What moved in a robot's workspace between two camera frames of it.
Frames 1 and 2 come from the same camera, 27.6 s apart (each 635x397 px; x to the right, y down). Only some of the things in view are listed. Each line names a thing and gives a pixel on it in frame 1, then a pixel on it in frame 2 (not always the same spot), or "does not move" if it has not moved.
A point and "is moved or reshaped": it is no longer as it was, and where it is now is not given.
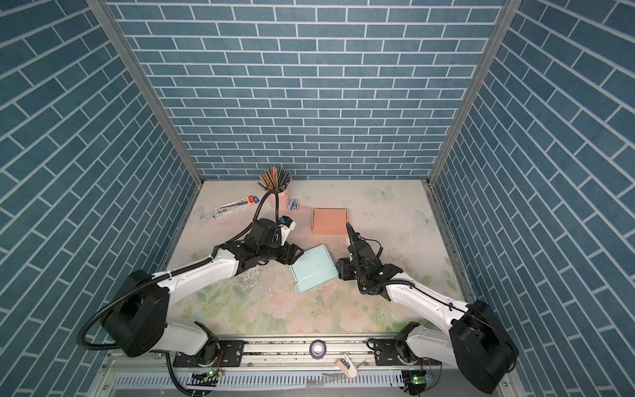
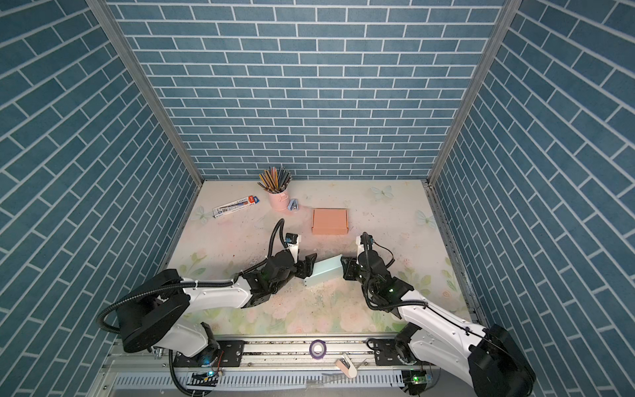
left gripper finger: [292, 253] -> [304, 268]
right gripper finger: [344, 268] does not move
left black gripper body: [273, 251] -> [291, 271]
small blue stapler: [293, 204] does not move
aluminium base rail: [286, 367] does not move
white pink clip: [346, 366] does not move
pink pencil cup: [283, 201] does not move
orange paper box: [330, 221] does not move
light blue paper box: [314, 267] is moved or reshaped
